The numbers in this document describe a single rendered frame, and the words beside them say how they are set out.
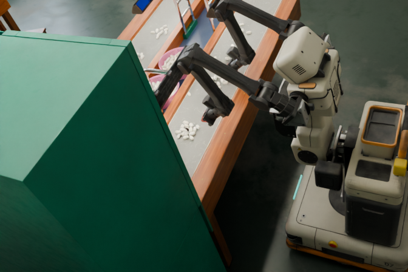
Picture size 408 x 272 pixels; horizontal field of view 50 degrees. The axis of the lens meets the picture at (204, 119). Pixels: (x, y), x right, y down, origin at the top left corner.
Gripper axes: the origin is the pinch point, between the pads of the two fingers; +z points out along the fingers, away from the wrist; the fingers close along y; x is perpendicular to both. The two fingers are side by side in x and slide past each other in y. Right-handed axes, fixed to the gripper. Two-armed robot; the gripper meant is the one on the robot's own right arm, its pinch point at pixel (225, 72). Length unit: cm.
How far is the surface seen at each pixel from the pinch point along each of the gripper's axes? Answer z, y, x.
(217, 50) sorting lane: 18.3, -27.7, -6.4
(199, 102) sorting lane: 12.7, 20.8, -1.5
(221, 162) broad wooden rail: -11, 60, 18
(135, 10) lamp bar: 34, -23, -65
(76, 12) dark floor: 262, -160, -121
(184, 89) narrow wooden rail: 20.9, 13.8, -11.9
